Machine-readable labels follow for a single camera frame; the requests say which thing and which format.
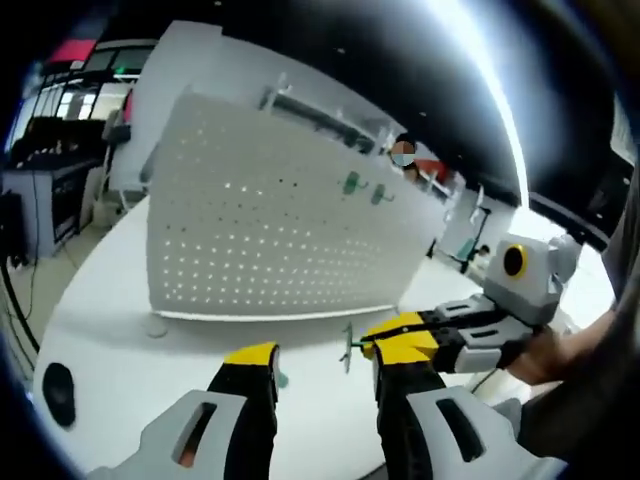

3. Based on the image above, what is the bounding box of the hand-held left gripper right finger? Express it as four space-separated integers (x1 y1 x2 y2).
370 344 569 480

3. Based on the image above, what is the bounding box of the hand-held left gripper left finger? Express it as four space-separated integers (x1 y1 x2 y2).
87 341 281 480

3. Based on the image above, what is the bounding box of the white perforated mounting plate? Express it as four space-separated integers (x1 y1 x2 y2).
142 84 449 339

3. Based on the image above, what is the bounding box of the person's right hand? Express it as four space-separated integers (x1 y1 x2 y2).
507 332 585 386

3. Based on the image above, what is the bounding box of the black computer mouse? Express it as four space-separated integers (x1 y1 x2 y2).
41 362 77 428

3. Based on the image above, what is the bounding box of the ceiling light strip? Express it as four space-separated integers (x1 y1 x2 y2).
434 0 534 201

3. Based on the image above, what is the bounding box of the white shelf rack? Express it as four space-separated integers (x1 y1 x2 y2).
262 72 396 151

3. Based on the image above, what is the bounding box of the black workbench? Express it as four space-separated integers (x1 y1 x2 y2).
0 149 109 261

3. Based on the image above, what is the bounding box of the red display screen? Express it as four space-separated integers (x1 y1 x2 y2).
45 38 100 65

